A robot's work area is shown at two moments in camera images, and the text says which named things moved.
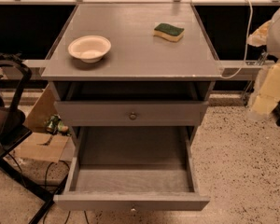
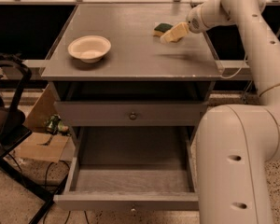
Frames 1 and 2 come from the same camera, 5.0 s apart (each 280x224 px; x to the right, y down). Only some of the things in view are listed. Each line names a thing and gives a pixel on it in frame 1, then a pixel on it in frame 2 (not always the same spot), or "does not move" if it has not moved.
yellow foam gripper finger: [272, 84] → [175, 34]
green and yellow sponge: [169, 31] does not move
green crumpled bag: [55, 125] does not move
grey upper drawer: [131, 113] does not move
